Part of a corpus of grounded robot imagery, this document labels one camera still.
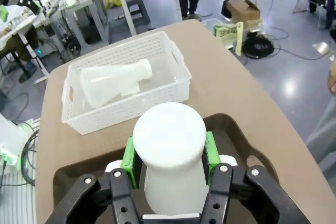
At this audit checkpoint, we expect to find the silver foil sheet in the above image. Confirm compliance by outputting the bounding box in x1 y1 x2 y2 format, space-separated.
311 41 330 55

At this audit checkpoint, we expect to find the person right hand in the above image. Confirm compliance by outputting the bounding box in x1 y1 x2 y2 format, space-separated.
327 60 336 93

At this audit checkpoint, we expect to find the pale yellow paper strip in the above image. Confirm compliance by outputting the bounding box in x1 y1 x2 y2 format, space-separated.
235 21 244 57

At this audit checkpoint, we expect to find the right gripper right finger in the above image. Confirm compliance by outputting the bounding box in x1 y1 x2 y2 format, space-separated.
201 131 281 224

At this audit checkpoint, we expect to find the white perforated plastic basket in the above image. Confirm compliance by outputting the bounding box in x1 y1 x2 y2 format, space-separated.
61 30 193 135

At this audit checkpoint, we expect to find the open cardboard box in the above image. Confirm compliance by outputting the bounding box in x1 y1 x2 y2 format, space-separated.
222 0 261 23

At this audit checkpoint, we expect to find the black cable bundle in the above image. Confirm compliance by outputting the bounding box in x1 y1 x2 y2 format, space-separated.
20 129 40 188

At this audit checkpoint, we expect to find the black cable coil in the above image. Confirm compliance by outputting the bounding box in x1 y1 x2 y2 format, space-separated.
241 36 275 59

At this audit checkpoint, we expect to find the yellow plastic bag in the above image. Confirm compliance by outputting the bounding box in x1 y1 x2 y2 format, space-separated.
104 0 123 8

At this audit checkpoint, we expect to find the white control box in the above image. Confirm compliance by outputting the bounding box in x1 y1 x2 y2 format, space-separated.
0 113 29 175

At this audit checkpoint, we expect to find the cluttered white desk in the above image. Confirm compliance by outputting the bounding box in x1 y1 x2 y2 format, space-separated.
0 11 50 84

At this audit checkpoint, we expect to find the black step stool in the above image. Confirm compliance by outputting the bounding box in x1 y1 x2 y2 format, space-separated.
125 0 152 29

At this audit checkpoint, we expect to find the translucent white conical flask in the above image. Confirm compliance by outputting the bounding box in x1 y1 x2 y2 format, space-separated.
79 58 153 109
132 102 207 216

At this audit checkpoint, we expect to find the black metal chair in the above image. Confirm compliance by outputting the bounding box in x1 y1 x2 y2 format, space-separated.
292 0 336 29

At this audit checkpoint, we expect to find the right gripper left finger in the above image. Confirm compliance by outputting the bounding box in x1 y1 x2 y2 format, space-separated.
44 136 144 224

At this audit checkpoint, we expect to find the green printed package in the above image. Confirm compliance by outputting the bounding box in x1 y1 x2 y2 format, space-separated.
213 22 238 43

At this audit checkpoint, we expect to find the dark brown plastic tray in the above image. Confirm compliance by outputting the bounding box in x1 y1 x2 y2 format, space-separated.
46 113 281 224

